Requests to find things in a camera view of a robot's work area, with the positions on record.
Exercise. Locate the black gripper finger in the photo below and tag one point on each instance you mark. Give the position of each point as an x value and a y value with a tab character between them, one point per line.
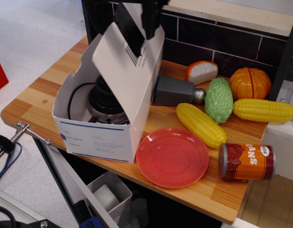
151	13

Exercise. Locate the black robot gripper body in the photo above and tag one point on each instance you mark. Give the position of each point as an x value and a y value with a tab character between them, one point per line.
137	2

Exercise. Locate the white cardboard box with tape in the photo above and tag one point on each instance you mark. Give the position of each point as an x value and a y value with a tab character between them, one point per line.
131	78

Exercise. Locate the toy cheese wedge red rind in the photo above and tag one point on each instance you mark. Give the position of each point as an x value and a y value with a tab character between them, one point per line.
201	71

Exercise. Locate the grey toy shaker bottle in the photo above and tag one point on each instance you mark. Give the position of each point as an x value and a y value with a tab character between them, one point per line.
171	92

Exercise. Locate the black round device in box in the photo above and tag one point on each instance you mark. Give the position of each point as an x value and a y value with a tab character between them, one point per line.
102	104

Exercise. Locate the green toy bitter gourd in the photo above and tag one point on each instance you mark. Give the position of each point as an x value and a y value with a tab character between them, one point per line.
219	100

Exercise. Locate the orange toy pumpkin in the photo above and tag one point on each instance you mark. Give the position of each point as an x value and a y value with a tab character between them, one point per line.
252	83

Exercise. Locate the yellow toy corn front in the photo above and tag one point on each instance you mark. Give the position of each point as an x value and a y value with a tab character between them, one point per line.
201	124

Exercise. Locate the yellow toy corn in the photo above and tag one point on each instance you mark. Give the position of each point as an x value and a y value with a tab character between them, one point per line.
263	110
201	124

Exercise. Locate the yellow toy corn right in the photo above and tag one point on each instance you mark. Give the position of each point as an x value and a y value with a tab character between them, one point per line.
263	110

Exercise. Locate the red plastic plate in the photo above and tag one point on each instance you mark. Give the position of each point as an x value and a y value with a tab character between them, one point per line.
172	157

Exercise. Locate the metal table clamp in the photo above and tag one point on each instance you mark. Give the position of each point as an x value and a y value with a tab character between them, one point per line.
8	145

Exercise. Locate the toy beans can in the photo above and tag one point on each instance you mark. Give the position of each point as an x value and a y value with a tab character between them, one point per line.
246	162

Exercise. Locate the grey plastic bin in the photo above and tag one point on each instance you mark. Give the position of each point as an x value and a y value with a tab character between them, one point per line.
114	196

